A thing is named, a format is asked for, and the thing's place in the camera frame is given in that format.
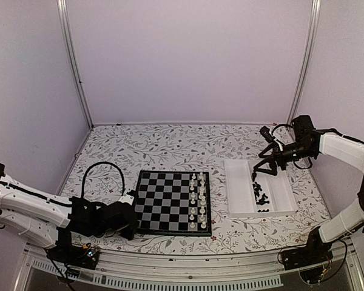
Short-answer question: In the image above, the floral patterned table mat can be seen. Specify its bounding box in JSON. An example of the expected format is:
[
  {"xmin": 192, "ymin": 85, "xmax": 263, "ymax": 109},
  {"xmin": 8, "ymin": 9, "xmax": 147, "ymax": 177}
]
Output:
[{"xmin": 61, "ymin": 125, "xmax": 330, "ymax": 255}]

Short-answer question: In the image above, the front aluminium rail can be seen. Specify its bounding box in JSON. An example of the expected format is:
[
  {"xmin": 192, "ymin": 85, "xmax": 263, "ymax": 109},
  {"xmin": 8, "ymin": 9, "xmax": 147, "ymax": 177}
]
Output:
[{"xmin": 15, "ymin": 242, "xmax": 364, "ymax": 291}]

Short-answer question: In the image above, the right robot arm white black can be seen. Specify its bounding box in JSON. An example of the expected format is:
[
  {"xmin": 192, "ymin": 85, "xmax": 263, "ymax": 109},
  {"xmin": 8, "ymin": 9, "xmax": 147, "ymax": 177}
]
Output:
[{"xmin": 252, "ymin": 115, "xmax": 364, "ymax": 264}]

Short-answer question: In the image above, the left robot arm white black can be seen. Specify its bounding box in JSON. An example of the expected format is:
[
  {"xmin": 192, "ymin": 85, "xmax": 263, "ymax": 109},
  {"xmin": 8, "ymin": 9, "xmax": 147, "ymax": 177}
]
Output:
[{"xmin": 0, "ymin": 163, "xmax": 139, "ymax": 269}]

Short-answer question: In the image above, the left aluminium frame post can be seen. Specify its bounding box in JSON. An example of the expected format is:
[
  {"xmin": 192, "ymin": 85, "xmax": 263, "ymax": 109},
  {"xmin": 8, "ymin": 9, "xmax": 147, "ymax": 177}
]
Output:
[{"xmin": 56, "ymin": 0, "xmax": 94, "ymax": 129}]

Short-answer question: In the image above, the white chess pieces row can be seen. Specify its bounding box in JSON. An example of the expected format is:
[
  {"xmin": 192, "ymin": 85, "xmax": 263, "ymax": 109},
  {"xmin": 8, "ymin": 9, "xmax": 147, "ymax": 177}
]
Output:
[{"xmin": 189, "ymin": 172, "xmax": 209, "ymax": 232}]

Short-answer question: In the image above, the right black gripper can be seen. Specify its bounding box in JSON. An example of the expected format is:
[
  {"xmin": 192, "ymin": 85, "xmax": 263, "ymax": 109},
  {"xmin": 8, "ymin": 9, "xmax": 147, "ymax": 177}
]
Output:
[{"xmin": 254, "ymin": 141, "xmax": 315, "ymax": 176}]

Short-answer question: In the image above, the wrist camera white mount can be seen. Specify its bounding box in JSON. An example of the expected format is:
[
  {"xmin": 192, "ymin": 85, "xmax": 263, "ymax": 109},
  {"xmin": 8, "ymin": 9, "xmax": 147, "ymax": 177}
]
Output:
[
  {"xmin": 259, "ymin": 126, "xmax": 284, "ymax": 151},
  {"xmin": 118, "ymin": 190, "xmax": 138, "ymax": 205}
]

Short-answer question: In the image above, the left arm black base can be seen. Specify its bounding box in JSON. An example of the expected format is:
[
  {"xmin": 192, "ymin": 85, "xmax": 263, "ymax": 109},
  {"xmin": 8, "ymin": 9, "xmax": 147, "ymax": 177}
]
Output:
[{"xmin": 46, "ymin": 243, "xmax": 101, "ymax": 270}]

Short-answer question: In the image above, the white plastic divided tray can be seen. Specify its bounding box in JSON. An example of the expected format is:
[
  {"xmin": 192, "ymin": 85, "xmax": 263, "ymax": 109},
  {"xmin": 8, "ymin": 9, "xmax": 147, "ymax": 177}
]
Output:
[{"xmin": 224, "ymin": 159, "xmax": 298, "ymax": 219}]

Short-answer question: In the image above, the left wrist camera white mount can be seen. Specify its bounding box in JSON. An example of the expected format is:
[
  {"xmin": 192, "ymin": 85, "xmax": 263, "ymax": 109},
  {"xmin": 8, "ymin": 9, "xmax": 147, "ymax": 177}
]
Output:
[{"xmin": 118, "ymin": 190, "xmax": 138, "ymax": 205}]

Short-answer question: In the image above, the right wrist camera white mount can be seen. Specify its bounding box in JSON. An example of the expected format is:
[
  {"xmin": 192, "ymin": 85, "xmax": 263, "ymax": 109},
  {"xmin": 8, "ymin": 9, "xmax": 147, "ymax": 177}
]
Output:
[{"xmin": 259, "ymin": 126, "xmax": 284, "ymax": 151}]

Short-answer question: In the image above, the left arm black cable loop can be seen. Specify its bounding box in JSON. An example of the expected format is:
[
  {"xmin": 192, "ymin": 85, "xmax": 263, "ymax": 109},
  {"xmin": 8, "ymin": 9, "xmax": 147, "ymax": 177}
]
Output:
[{"xmin": 81, "ymin": 161, "xmax": 126, "ymax": 201}]

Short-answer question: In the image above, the black chess pieces pile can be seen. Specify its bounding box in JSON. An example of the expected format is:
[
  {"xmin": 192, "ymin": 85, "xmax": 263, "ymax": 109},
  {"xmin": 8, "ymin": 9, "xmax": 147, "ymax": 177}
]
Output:
[{"xmin": 252, "ymin": 172, "xmax": 270, "ymax": 206}]

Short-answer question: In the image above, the black and grey chessboard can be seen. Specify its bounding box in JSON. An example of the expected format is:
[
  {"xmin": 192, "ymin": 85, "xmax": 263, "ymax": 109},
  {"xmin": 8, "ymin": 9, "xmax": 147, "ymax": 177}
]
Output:
[{"xmin": 135, "ymin": 170, "xmax": 212, "ymax": 236}]

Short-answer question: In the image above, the right aluminium frame post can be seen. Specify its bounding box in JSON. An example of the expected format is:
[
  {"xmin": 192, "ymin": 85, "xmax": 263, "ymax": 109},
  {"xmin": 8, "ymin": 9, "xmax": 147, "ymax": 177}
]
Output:
[{"xmin": 286, "ymin": 0, "xmax": 322, "ymax": 124}]

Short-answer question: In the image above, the aluminium frame post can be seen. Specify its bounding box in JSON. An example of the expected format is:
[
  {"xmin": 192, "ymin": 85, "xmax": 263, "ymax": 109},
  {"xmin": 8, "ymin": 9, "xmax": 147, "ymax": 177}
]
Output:
[
  {"xmin": 56, "ymin": 0, "xmax": 94, "ymax": 129},
  {"xmin": 286, "ymin": 0, "xmax": 322, "ymax": 124}
]

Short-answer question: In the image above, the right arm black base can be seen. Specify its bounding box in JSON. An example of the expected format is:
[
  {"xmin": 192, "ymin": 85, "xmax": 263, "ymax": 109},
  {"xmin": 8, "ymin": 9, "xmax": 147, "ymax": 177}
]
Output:
[{"xmin": 277, "ymin": 243, "xmax": 333, "ymax": 285}]

